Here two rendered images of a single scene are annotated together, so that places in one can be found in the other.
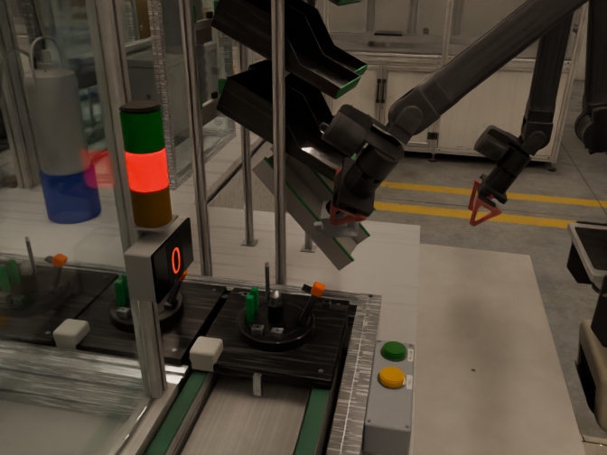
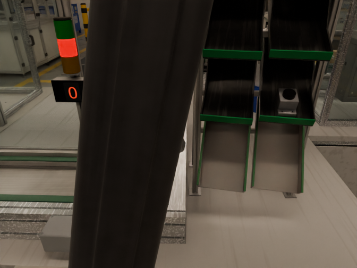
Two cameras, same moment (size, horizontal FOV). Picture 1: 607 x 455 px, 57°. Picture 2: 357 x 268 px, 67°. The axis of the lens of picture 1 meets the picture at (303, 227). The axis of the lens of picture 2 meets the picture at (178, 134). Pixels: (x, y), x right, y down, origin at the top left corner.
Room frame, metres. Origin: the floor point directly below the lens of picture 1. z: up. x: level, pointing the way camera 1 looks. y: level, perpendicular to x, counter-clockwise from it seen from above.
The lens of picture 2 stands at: (0.86, -0.67, 1.49)
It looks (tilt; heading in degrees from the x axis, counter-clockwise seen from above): 28 degrees down; 81
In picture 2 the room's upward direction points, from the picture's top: straight up
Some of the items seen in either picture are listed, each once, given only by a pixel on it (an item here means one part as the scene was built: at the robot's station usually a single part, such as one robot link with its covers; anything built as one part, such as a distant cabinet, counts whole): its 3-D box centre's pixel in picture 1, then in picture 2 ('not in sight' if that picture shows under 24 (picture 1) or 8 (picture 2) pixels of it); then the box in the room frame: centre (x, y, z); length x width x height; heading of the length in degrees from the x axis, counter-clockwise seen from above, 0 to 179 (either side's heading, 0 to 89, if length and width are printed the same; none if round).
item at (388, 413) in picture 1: (390, 393); (87, 233); (0.71, -0.15, 0.93); 0.21 x 0.07 x 0.06; 169
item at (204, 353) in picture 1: (206, 354); not in sight; (0.76, 0.16, 0.97); 0.05 x 0.05 x 0.04; 79
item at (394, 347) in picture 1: (394, 352); not in sight; (0.78, -0.16, 0.96); 0.04 x 0.04 x 0.02
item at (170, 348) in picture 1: (143, 292); not in sight; (0.89, 0.30, 1.01); 0.24 x 0.24 x 0.13; 79
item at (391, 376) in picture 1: (391, 378); not in sight; (0.71, -0.15, 0.96); 0.04 x 0.04 x 0.02
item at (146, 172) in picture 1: (146, 167); (67, 47); (0.67, 0.20, 1.33); 0.05 x 0.05 x 0.05
